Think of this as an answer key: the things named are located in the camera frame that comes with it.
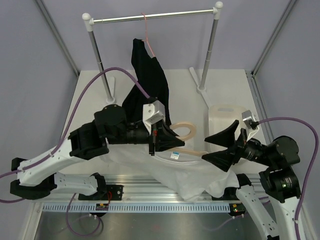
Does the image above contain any white slotted cable duct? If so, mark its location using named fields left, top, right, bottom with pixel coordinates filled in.
left=42, top=202, right=231, bottom=213

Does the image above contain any black t shirt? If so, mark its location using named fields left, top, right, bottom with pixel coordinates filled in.
left=122, top=38, right=172, bottom=126

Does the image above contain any aluminium rail base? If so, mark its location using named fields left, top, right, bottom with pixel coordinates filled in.
left=104, top=174, right=266, bottom=202

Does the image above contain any silver clothes rack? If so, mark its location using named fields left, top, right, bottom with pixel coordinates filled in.
left=82, top=1, right=224, bottom=108

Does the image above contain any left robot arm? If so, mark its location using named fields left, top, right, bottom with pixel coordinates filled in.
left=9, top=103, right=185, bottom=201

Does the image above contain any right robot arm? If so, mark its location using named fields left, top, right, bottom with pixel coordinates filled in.
left=202, top=120, right=302, bottom=240

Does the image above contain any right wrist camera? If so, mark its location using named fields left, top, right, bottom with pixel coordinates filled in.
left=241, top=110, right=260, bottom=131

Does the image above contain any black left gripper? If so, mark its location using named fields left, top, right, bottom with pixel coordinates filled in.
left=106, top=118, right=185, bottom=156

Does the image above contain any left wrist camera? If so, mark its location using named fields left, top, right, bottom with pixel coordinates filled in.
left=142, top=100, right=165, bottom=134

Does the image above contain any pink wire hanger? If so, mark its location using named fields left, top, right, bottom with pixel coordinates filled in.
left=141, top=12, right=156, bottom=58

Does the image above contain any beige wooden hanger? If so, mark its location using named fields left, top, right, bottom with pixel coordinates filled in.
left=169, top=121, right=208, bottom=157

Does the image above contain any white plastic bin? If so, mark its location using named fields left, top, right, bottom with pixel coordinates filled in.
left=207, top=104, right=250, bottom=139

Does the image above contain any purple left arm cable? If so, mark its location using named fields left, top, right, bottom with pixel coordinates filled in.
left=0, top=66, right=152, bottom=237

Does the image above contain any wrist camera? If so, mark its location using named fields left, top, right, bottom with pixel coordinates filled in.
left=142, top=100, right=165, bottom=134
left=241, top=110, right=260, bottom=131

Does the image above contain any white t shirt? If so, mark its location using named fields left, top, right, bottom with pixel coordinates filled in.
left=101, top=144, right=240, bottom=202

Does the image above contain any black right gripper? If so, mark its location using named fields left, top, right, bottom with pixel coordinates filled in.
left=202, top=119, right=276, bottom=171

